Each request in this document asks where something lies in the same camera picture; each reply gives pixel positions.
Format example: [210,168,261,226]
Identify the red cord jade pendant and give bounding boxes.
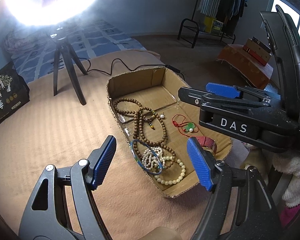
[172,114,199,138]

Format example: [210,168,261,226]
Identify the red strap wristwatch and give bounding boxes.
[195,135,217,155]

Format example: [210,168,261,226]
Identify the brown wooden bead mala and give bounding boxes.
[113,98,176,170]

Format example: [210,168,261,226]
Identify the cream bead bracelet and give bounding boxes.
[153,155,187,186]

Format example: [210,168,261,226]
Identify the dark blue bangle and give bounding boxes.
[129,139,164,176]

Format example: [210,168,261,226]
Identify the white pearl necklace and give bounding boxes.
[141,146,166,173]

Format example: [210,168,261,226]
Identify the gloved right hand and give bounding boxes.
[240,142,275,185]

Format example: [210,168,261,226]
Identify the orange covered low table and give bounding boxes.
[216,44,273,89]

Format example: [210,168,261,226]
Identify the cardboard box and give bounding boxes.
[106,67,232,198]

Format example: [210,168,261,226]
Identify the brown box on table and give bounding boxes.
[243,37,271,66]

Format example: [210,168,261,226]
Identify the black metal clothes rack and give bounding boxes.
[177,0,248,48]

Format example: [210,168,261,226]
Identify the yellow box on rack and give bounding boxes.
[204,16,223,35]

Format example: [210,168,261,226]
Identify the hanging dark clothes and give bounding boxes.
[216,0,247,36]

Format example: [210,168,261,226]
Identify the blue patterned bedsheet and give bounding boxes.
[12,20,145,83]

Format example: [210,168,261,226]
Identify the black snack bag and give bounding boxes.
[0,61,30,124]

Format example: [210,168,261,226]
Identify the black tripod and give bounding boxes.
[53,27,88,106]

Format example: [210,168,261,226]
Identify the folded floral quilt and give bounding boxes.
[3,28,37,54]

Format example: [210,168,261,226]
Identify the black power cable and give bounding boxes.
[77,57,186,81]

